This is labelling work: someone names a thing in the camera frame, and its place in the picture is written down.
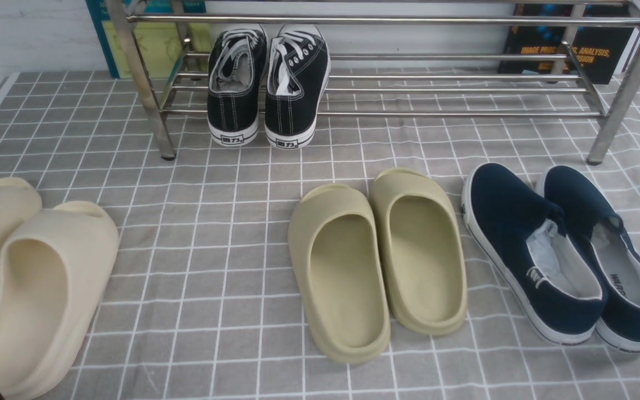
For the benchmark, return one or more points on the right cream foam slipper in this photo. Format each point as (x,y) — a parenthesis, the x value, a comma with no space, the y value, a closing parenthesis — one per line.
(53,272)

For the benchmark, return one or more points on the left black canvas sneaker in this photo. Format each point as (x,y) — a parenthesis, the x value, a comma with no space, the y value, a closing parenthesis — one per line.
(236,66)

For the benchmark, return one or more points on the right black canvas sneaker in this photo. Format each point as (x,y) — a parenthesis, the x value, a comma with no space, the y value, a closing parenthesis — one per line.
(299,67)

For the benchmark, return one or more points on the black canvas sneaker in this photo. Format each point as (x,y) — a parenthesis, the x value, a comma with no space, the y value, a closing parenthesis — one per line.
(299,67)
(236,66)

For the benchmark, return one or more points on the left olive foam slipper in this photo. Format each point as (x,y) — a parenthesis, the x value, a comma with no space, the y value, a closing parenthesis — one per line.
(332,241)

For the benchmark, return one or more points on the navy slip-on shoe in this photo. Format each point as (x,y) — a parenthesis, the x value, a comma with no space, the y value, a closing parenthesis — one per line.
(525,236)
(601,236)

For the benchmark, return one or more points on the stainless steel shoe rack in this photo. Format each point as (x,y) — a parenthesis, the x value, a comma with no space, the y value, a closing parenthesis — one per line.
(125,18)

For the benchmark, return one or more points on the black book orange text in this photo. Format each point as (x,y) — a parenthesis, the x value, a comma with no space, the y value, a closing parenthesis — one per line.
(597,49)

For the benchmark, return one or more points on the right olive foam slipper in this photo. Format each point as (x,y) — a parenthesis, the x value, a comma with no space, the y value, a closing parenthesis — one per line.
(421,251)

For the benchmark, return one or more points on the grey checked tablecloth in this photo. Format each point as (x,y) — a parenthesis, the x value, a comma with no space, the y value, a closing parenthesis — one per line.
(203,302)

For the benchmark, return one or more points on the olive foam slipper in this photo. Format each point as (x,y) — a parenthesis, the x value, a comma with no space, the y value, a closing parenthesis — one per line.
(421,251)
(332,241)

